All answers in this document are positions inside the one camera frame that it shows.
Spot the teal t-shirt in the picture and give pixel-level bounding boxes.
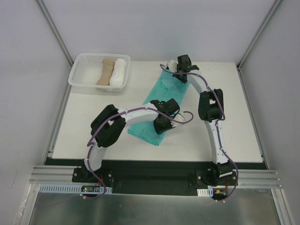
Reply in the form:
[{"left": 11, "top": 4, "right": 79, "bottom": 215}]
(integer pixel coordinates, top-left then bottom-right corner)
[{"left": 127, "top": 70, "right": 190, "bottom": 147}]

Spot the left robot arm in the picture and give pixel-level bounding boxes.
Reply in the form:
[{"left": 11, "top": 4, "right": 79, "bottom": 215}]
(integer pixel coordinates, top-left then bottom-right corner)
[{"left": 82, "top": 98, "right": 185, "bottom": 182}]

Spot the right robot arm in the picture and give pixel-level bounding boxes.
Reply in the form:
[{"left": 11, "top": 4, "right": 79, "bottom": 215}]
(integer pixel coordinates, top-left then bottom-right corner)
[{"left": 173, "top": 54, "right": 234, "bottom": 187}]

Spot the white rolled t-shirt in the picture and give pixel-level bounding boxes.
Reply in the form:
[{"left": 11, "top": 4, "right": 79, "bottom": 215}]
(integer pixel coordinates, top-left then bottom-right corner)
[{"left": 109, "top": 59, "right": 127, "bottom": 87}]

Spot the beige rolled t-shirt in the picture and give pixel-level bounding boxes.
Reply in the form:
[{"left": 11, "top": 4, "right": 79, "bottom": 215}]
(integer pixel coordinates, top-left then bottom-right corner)
[{"left": 96, "top": 59, "right": 115, "bottom": 86}]

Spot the white plastic basket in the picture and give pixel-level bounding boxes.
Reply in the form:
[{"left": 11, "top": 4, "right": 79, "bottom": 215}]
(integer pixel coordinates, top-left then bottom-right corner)
[{"left": 68, "top": 53, "right": 131, "bottom": 93}]

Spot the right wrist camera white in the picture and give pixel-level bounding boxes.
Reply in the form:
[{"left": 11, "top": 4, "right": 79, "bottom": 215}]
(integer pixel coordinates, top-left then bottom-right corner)
[{"left": 165, "top": 60, "right": 178, "bottom": 73}]

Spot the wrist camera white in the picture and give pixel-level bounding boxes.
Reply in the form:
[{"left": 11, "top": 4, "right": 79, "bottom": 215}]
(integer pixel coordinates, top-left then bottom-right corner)
[
  {"left": 171, "top": 114, "right": 187, "bottom": 126},
  {"left": 165, "top": 60, "right": 178, "bottom": 73}
]

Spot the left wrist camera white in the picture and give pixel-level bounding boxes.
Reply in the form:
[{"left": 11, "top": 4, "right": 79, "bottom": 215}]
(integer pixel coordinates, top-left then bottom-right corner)
[{"left": 171, "top": 114, "right": 187, "bottom": 126}]

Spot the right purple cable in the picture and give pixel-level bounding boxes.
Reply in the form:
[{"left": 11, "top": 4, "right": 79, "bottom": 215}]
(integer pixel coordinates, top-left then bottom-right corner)
[{"left": 159, "top": 63, "right": 240, "bottom": 203}]

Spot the right white cable duct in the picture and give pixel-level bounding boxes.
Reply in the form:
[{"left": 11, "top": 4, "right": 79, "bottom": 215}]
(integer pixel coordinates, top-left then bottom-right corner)
[{"left": 197, "top": 188, "right": 213, "bottom": 197}]

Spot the white cable duct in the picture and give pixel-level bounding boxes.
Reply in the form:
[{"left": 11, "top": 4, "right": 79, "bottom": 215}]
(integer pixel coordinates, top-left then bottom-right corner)
[
  {"left": 39, "top": 184, "right": 104, "bottom": 195},
  {"left": 197, "top": 188, "right": 213, "bottom": 197}
]

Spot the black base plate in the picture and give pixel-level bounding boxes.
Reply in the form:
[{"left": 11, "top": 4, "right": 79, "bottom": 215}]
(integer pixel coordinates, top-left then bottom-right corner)
[{"left": 72, "top": 160, "right": 237, "bottom": 196}]

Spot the right aluminium frame post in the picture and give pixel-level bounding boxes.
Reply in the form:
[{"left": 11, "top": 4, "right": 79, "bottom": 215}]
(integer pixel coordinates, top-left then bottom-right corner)
[{"left": 237, "top": 0, "right": 283, "bottom": 71}]

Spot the aluminium frame post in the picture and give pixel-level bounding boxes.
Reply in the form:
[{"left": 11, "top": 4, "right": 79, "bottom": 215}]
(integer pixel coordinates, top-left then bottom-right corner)
[
  {"left": 36, "top": 0, "right": 76, "bottom": 68},
  {"left": 237, "top": 0, "right": 283, "bottom": 71}
]

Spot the aluminium rail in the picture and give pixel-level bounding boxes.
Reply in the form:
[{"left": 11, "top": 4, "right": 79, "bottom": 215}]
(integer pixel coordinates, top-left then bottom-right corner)
[{"left": 30, "top": 165, "right": 76, "bottom": 183}]

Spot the left white cable duct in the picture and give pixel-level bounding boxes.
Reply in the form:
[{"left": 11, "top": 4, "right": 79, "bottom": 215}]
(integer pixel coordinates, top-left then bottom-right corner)
[{"left": 39, "top": 184, "right": 104, "bottom": 195}]

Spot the left aluminium frame post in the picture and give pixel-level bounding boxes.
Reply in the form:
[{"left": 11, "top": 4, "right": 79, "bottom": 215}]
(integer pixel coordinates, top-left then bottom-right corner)
[{"left": 36, "top": 0, "right": 76, "bottom": 68}]

